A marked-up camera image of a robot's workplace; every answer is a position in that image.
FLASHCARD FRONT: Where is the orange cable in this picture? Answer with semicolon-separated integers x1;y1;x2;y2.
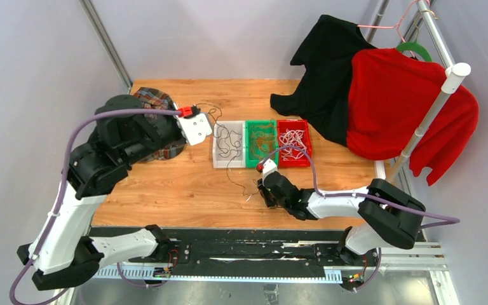
248;122;278;161

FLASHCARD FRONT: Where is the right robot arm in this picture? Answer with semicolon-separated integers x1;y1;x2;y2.
257;171;426;265

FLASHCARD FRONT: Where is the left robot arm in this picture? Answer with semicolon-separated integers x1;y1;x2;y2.
17;95;212;291

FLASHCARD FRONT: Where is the green plastic bin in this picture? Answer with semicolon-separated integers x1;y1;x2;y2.
244;119;278;168

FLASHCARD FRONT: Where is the white translucent plastic bin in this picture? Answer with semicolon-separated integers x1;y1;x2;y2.
212;121;245;169

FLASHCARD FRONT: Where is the red plastic bin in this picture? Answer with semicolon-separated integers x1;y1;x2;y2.
276;119;313;168

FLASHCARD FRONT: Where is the black t-shirt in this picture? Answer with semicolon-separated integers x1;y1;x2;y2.
270;15;373;146

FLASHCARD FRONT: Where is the red t-shirt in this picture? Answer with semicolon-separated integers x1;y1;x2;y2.
346;48;479;186

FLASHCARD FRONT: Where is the plaid flannel shirt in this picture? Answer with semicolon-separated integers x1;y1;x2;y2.
133;87;187;163

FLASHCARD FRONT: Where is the green clothes hanger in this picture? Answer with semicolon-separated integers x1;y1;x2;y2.
396;41;433;62

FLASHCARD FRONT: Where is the white clothes rack pole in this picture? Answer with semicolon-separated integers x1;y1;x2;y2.
374;1;471;183

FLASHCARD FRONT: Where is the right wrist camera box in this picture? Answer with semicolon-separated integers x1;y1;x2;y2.
256;158;278;178

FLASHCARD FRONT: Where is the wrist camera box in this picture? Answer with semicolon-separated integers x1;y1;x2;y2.
177;112;214;146
256;158;278;178

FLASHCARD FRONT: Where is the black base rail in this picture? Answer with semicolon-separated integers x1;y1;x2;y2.
88;227;397;279

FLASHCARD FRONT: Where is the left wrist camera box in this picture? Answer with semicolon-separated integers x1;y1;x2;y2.
177;112;214;146

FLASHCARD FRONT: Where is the pink wire hanger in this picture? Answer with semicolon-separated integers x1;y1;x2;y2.
357;0;419;43

